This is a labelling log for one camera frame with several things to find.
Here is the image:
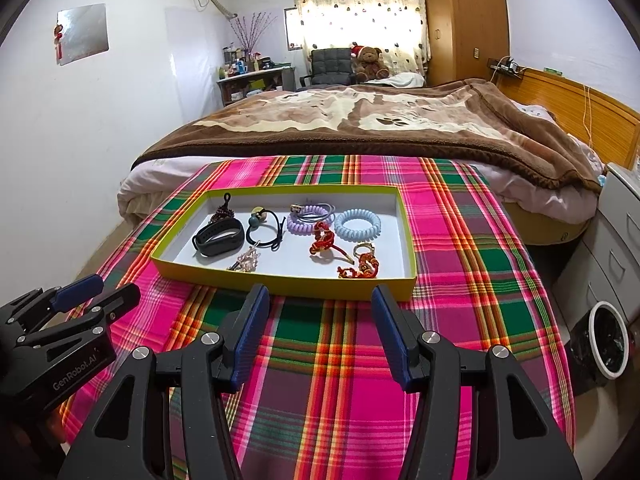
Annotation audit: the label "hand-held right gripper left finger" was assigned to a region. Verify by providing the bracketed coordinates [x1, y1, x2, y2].
[57, 282, 272, 480]

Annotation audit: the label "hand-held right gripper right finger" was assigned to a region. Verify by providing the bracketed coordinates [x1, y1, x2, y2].
[371, 284, 583, 480]

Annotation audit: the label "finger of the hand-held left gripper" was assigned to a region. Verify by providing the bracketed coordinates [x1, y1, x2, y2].
[86, 282, 142, 329]
[46, 274, 104, 312]

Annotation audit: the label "red gold dragon ornament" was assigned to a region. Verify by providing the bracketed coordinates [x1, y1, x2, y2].
[336, 254, 381, 281]

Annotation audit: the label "pink crystal hair clip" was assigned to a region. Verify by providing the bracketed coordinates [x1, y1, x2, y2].
[227, 246, 262, 273]

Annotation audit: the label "yellow-green tray white inside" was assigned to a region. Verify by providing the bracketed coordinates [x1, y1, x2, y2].
[150, 185, 418, 302]

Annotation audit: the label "black smart band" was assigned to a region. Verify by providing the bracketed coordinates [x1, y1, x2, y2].
[192, 217, 246, 258]

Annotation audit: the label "red knotted bracelet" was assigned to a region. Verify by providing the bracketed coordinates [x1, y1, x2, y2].
[308, 220, 353, 264]

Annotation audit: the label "purple spiral hair tie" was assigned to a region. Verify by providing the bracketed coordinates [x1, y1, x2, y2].
[286, 205, 335, 235]

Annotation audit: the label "black hair tie yellow ball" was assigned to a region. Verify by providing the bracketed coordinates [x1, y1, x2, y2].
[245, 205, 287, 252]

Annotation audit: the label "grey elastic hair tie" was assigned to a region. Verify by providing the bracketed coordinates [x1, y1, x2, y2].
[291, 202, 337, 221]

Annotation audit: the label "pink green plaid cloth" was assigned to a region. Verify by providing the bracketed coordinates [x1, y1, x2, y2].
[60, 154, 576, 480]

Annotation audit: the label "white rimmed trash bin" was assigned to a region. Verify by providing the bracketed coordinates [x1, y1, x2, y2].
[570, 301, 631, 398]

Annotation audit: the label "brown patterned blanket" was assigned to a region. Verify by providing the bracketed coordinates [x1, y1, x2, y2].
[131, 79, 603, 196]

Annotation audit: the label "grey white nightstand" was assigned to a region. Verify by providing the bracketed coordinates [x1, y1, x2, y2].
[552, 162, 640, 331]

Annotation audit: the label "grey shelf desk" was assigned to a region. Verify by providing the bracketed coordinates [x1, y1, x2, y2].
[216, 66, 297, 107]

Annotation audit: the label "white pillow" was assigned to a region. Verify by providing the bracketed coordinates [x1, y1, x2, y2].
[367, 72, 426, 88]

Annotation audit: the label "group of bottles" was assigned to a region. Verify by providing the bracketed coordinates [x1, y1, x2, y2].
[220, 47, 291, 78]

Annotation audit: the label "brown teddy bear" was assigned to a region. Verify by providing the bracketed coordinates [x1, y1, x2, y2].
[350, 42, 391, 81]

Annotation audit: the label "black padded chair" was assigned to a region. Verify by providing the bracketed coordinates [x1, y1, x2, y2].
[300, 48, 358, 88]

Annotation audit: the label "wooden headboard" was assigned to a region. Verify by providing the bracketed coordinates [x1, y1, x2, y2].
[492, 67, 640, 171]

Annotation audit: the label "power strip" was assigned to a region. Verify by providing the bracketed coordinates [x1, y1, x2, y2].
[487, 57, 523, 78]

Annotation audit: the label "purple dried branches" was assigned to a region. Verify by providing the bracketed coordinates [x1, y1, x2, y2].
[227, 12, 278, 53]

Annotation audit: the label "window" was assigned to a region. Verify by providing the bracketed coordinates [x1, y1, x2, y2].
[284, 7, 303, 51]

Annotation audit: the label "wooden wardrobe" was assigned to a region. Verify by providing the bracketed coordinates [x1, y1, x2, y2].
[419, 0, 511, 86]

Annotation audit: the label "dotted curtain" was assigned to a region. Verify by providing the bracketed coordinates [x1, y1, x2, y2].
[290, 0, 431, 73]

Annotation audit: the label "light blue spiral hair tie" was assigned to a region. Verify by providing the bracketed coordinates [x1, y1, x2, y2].
[333, 207, 382, 242]

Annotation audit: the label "brown beaded hair tie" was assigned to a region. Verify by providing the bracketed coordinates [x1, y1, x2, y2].
[209, 192, 238, 223]

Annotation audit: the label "silver wall sheet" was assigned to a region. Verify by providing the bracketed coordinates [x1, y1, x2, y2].
[56, 3, 110, 66]

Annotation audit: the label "yellow cable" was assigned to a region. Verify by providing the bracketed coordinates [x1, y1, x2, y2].
[580, 85, 594, 136]

